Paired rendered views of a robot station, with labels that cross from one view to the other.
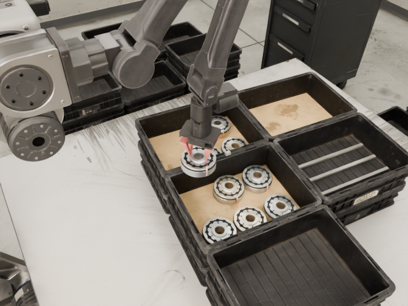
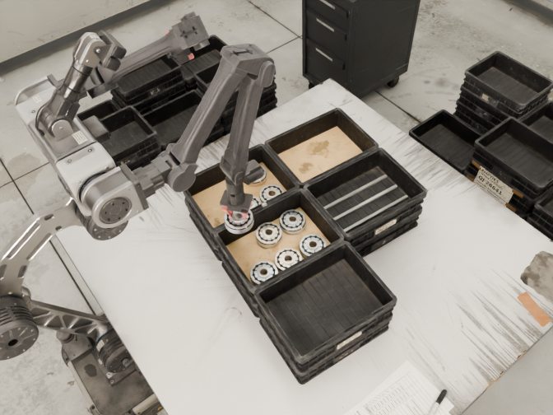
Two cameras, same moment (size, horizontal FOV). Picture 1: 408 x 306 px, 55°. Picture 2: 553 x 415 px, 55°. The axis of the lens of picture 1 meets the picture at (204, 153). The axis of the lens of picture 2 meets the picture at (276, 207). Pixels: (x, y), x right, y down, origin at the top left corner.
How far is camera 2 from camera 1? 76 cm
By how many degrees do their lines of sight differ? 7
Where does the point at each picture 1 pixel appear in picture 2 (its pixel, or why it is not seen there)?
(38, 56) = (122, 191)
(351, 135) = (377, 167)
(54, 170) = not seen: hidden behind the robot
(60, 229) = (130, 286)
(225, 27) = (242, 133)
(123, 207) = (180, 259)
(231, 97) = (257, 172)
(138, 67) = (184, 179)
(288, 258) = (321, 286)
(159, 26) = (195, 149)
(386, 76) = (444, 62)
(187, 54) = not seen: hidden behind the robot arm
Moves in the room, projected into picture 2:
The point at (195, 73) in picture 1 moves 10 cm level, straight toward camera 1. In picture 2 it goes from (225, 162) to (227, 186)
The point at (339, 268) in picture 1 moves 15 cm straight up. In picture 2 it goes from (361, 290) to (365, 268)
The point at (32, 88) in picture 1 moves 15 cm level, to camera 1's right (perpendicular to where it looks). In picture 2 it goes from (118, 209) to (175, 203)
